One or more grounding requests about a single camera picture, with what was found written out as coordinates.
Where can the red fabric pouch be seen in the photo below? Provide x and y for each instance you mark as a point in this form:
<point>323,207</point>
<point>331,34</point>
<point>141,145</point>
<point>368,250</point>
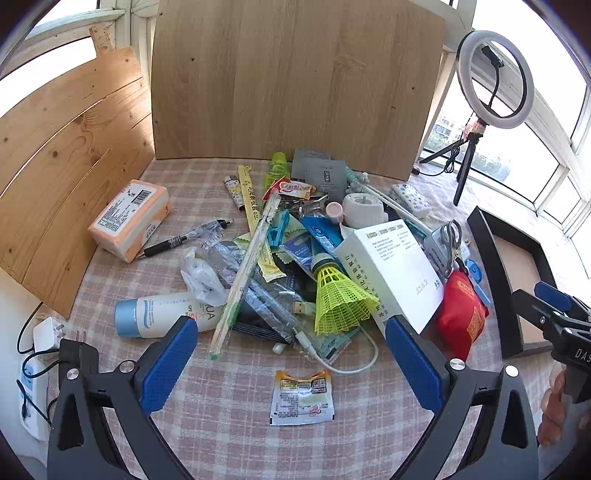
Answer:
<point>461,314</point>

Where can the light wooden board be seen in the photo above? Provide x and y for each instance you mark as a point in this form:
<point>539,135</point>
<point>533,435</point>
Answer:
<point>295,78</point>

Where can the red orange snack sachet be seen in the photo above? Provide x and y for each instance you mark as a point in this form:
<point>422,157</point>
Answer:
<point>291,188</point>

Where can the yellow plastic shuttlecock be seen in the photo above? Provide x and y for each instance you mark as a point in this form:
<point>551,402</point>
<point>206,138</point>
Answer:
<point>341,300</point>

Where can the black tray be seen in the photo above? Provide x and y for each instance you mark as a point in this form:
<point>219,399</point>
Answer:
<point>501,286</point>

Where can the orange tissue pack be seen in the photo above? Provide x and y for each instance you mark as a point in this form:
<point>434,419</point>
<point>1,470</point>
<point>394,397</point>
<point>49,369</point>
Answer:
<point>124,221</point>

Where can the white sunscreen bottle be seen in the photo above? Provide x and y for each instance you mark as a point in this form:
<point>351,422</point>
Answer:
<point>152,316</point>

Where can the pink tube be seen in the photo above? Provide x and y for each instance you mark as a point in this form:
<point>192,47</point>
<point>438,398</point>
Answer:
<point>334,211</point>

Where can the yellow chopstick sleeve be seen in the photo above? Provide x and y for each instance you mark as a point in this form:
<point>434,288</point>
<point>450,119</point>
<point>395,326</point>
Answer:
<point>247,194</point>

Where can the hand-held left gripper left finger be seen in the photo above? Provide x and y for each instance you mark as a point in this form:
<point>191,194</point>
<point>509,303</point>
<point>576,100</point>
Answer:
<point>168,364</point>

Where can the white cardboard box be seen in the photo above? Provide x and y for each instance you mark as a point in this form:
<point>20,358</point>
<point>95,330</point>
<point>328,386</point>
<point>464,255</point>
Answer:
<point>392,267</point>

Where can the patterned white tissue pack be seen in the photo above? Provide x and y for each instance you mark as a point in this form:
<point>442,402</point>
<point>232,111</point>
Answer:
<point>408,198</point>

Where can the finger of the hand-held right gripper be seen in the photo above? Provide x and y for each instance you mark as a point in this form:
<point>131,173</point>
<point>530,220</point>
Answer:
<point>531,307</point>
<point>551,293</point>

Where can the blue wipes packet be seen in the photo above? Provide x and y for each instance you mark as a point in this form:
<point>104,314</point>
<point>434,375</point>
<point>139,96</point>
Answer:
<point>323,235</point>

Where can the patterned lighter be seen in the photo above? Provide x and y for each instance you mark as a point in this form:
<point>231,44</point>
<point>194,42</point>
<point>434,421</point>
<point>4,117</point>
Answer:
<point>234,194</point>

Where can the black pen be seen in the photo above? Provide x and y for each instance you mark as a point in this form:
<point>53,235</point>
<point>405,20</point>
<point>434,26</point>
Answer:
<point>175,241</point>

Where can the orange white sauce sachet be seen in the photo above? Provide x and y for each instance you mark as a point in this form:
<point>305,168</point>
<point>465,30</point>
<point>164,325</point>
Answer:
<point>302,399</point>

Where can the green sachet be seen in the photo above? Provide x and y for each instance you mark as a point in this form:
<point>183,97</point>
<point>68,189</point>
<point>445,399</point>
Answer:
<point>278,168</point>

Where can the black tripod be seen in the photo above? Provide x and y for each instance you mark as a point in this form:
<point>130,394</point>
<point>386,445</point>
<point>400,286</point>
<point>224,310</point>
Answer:
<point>461,184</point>

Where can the metal spring clamp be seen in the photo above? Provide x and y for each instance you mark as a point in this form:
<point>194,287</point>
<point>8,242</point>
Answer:
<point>449,258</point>

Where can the white round plastic device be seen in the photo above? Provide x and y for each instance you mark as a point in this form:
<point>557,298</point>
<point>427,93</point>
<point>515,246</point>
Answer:
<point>364,210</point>

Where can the blue clothes peg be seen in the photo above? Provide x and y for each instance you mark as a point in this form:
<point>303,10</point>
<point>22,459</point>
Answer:
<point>278,228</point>

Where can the white power strip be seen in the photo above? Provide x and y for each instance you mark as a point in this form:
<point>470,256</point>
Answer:
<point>30,383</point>

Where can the yellow printed sachet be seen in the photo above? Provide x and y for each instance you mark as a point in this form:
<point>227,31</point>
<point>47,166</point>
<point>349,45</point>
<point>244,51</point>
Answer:
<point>272,263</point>

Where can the pine plank board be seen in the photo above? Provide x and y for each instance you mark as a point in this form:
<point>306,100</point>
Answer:
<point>69,161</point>

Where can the white charger plug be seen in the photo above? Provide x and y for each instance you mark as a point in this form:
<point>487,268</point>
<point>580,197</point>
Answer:
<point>46,334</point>

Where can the clear plastic bag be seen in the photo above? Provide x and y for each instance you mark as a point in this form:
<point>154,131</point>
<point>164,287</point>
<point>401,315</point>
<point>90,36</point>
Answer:
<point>203,281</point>

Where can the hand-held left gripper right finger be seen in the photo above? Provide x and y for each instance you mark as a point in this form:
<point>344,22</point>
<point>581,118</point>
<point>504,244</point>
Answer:
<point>413,364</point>

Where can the chopsticks in clear sleeve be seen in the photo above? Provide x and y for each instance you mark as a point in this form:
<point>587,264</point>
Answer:
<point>240,281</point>

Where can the person's right hand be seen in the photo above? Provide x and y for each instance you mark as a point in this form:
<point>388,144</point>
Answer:
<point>551,415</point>

